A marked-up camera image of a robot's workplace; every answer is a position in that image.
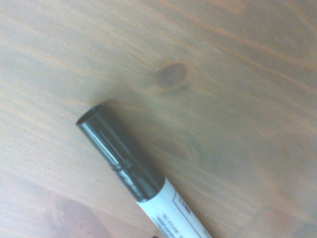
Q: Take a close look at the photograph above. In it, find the black capped white marker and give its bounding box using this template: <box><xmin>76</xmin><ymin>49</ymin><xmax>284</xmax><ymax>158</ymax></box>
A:
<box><xmin>75</xmin><ymin>103</ymin><xmax>213</xmax><ymax>238</ymax></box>

